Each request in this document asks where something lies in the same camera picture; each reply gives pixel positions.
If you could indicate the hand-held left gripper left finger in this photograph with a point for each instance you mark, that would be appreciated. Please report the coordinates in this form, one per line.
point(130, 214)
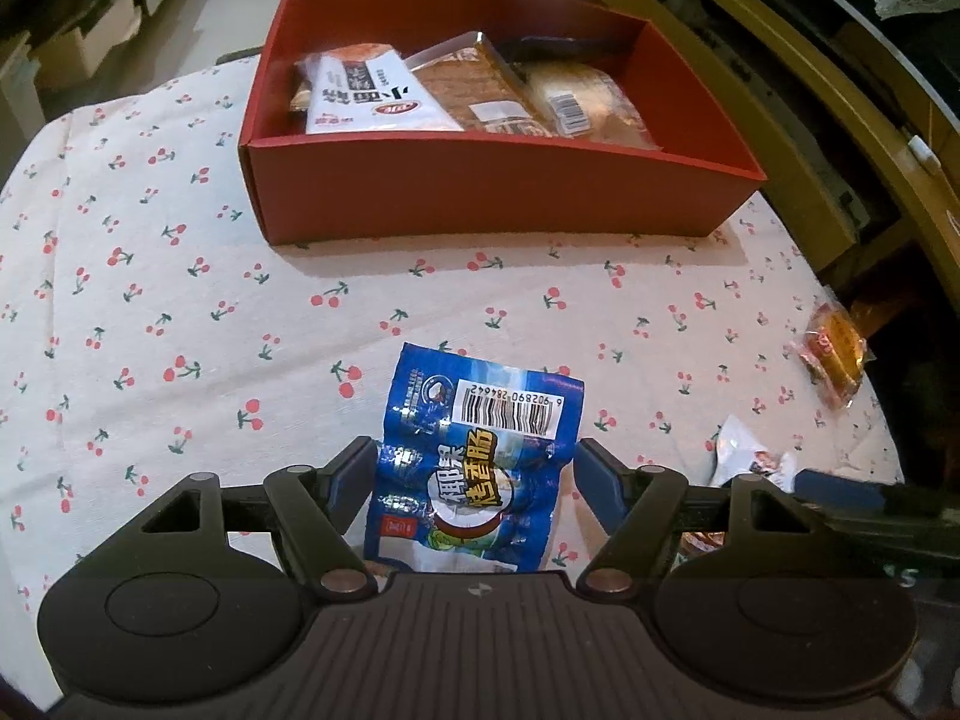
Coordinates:
point(349, 476)

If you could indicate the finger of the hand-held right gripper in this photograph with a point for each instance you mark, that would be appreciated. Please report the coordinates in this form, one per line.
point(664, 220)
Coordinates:
point(832, 481)

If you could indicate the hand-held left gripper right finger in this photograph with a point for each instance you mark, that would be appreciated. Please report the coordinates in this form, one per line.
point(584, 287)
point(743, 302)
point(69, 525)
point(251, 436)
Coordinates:
point(598, 474)

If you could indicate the white cartoon print packet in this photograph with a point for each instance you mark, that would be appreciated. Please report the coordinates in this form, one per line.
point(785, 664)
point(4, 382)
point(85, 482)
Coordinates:
point(739, 450)

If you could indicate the blue sausage packet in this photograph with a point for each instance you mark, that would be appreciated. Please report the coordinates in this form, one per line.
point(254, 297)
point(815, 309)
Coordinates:
point(465, 465)

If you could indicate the red cardboard box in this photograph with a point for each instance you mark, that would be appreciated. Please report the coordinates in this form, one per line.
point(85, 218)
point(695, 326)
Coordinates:
point(480, 187)

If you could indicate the clear bread packet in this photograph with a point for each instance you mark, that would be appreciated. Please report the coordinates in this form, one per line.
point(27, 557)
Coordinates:
point(600, 112)

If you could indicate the white and black snack packet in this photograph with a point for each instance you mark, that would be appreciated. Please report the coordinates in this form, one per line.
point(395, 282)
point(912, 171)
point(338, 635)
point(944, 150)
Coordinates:
point(367, 101)

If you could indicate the clear toast slice packet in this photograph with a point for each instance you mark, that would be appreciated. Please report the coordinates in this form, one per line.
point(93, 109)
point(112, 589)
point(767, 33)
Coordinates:
point(472, 90)

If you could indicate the orange cake packet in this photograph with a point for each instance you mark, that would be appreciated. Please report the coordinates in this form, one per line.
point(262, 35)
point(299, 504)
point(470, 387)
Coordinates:
point(832, 345)

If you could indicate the cherry print tablecloth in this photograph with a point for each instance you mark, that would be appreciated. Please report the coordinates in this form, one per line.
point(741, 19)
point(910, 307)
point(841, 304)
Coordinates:
point(187, 315)

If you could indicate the white power adapter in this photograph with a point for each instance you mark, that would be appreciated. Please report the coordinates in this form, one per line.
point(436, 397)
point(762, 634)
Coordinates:
point(922, 151)

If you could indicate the wooden cabinet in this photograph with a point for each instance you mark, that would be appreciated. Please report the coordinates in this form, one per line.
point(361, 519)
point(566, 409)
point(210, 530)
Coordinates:
point(825, 90)

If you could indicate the black television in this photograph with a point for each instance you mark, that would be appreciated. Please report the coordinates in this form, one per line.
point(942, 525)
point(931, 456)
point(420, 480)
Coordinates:
point(922, 75)

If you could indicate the white storage box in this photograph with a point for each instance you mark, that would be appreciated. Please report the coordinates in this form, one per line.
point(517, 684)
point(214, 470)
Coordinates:
point(82, 52)

